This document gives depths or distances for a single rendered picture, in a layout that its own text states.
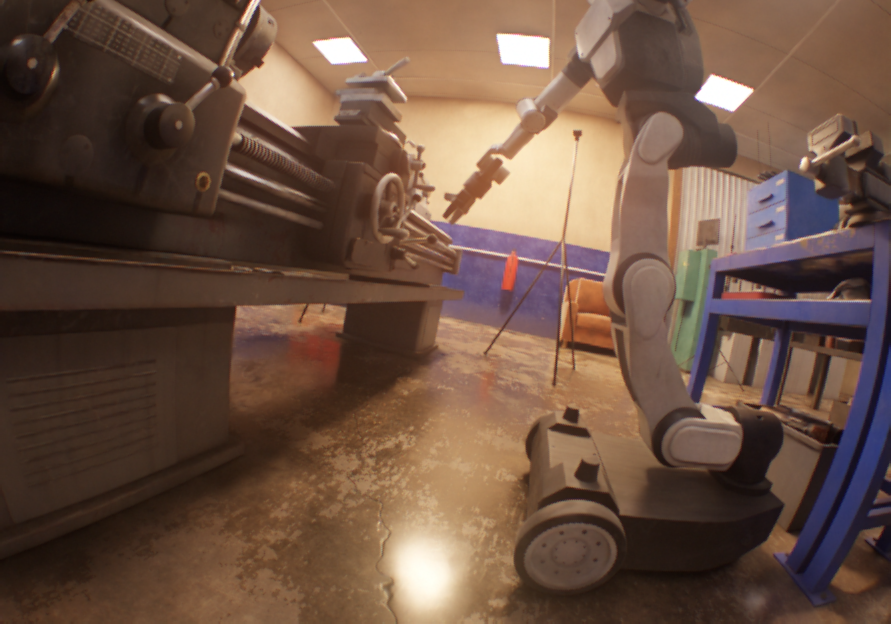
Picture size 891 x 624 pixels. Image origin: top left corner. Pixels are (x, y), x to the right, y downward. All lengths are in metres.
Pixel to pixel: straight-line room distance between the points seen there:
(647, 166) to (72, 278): 0.98
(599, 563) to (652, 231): 0.66
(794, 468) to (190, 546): 1.50
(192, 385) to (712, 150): 1.25
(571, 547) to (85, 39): 1.02
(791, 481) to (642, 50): 1.26
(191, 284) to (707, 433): 1.01
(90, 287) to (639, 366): 0.94
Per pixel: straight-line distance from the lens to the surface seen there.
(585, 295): 4.85
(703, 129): 0.95
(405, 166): 1.20
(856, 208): 1.14
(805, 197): 1.83
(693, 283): 4.83
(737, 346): 4.74
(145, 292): 0.59
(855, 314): 1.09
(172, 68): 0.61
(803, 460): 1.33
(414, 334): 2.37
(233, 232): 0.93
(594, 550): 0.72
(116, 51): 0.57
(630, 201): 0.82
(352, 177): 1.06
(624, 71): 0.94
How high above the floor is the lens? 0.52
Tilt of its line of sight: 2 degrees down
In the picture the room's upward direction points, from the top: 11 degrees clockwise
